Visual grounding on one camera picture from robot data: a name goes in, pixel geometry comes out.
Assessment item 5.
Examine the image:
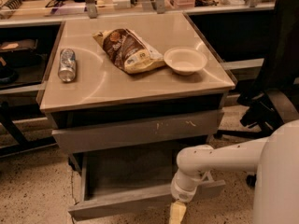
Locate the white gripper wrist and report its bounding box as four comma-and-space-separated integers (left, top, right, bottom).
169, 173, 200, 224

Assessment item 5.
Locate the grey drawer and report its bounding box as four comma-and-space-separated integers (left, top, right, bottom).
67, 142, 227, 221
52, 109, 223, 154

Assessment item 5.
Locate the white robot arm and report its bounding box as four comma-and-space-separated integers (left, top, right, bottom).
169, 138, 267, 224

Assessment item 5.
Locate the grey drawer cabinet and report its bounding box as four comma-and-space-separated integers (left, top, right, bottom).
40, 13, 235, 170

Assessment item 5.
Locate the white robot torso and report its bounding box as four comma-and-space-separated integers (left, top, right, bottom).
252, 120, 299, 224

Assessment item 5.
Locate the black office chair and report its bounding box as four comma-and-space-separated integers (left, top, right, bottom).
214, 0, 299, 189

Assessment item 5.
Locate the white paper bowl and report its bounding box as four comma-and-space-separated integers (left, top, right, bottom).
164, 47, 207, 76

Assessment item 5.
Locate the brown chip bag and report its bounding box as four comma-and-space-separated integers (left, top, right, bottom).
93, 28, 165, 75

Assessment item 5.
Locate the silver soda can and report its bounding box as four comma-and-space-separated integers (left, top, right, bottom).
58, 49, 77, 82

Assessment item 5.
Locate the black coiled tool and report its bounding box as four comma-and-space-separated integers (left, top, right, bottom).
0, 0, 22, 20

